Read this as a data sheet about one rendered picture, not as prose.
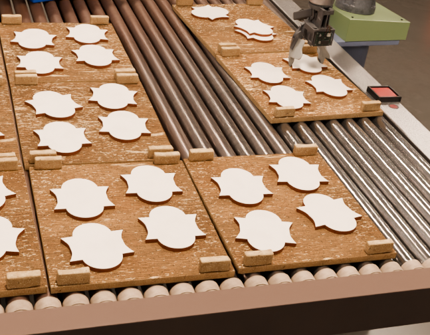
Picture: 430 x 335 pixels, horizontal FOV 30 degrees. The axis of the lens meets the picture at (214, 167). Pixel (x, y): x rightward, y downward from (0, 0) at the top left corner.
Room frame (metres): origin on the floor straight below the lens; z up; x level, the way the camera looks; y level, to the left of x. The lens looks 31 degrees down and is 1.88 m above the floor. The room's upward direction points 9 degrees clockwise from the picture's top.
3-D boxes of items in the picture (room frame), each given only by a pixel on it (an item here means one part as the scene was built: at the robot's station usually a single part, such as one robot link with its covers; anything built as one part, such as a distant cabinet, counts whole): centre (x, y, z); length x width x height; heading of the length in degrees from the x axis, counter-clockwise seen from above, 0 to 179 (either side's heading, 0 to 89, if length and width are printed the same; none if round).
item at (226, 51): (2.25, 0.01, 0.95); 0.06 x 0.02 x 0.03; 115
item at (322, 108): (2.13, -0.20, 0.93); 0.41 x 0.35 x 0.02; 25
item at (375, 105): (2.01, -0.40, 0.95); 0.06 x 0.02 x 0.03; 115
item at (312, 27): (2.24, -0.24, 1.08); 0.09 x 0.08 x 0.12; 25
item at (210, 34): (2.51, -0.02, 0.93); 0.41 x 0.35 x 0.02; 26
